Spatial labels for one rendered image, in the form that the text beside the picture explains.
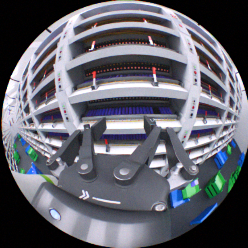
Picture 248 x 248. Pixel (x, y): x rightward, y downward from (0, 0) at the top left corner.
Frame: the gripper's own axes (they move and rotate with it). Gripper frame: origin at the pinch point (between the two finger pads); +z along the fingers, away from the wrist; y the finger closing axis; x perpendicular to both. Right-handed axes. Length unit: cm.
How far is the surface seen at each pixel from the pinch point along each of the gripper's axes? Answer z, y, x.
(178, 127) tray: 20.7, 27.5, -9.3
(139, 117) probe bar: 24.5, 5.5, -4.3
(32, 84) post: 16, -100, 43
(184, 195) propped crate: -2, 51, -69
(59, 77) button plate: 13.7, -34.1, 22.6
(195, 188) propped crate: 2, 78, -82
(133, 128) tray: 20.6, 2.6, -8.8
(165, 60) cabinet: 32, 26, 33
